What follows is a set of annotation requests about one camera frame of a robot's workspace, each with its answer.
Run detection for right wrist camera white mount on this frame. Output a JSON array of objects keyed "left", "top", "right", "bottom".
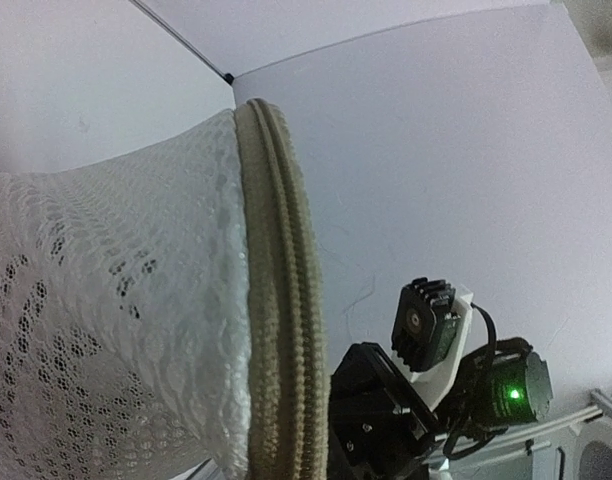
[{"left": 391, "top": 277, "right": 474, "bottom": 410}]

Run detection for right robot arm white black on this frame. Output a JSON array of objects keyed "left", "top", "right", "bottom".
[{"left": 327, "top": 338, "right": 553, "bottom": 479}]

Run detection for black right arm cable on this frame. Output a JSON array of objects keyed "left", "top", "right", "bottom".
[{"left": 470, "top": 302, "right": 500, "bottom": 371}]

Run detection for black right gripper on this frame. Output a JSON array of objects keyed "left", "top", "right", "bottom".
[{"left": 328, "top": 342, "right": 436, "bottom": 479}]

